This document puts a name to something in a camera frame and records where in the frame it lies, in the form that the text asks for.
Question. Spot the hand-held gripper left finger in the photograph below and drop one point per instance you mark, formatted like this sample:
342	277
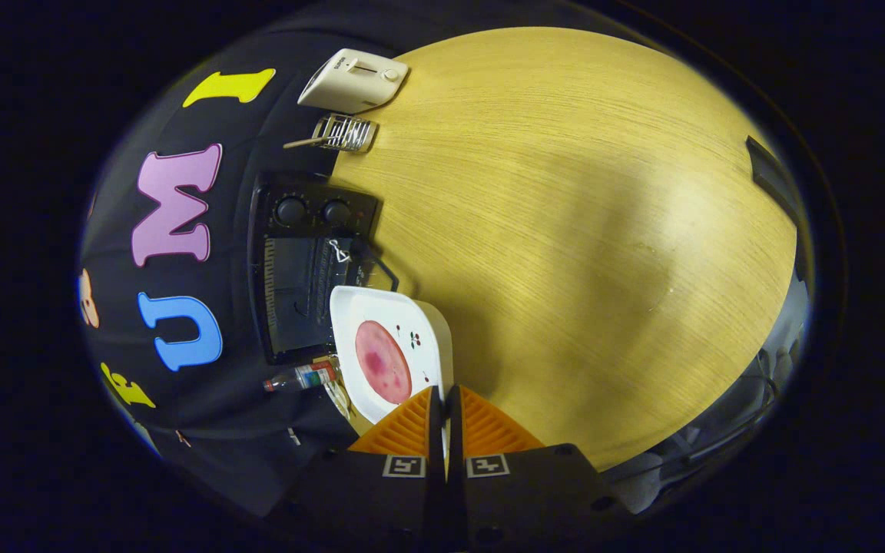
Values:
435	438

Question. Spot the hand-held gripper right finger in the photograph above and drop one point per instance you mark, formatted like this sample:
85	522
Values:
455	438

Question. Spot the white square plate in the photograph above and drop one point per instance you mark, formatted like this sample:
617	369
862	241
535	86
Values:
419	361

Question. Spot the pink ham slice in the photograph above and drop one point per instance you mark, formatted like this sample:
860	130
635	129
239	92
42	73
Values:
383	361

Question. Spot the black toaster oven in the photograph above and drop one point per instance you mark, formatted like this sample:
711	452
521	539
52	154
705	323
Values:
296	292

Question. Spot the white toaster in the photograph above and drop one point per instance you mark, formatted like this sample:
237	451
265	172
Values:
354	81

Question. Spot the white divided snack tray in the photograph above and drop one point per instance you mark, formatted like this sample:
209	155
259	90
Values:
339	395

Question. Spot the clear plastic water bottle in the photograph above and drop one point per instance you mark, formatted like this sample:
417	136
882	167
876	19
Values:
300	378

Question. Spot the black backdrop cloth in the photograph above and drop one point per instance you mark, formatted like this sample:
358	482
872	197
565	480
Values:
220	415

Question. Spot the glass jar with wooden stick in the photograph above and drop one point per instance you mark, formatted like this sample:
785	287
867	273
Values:
343	132

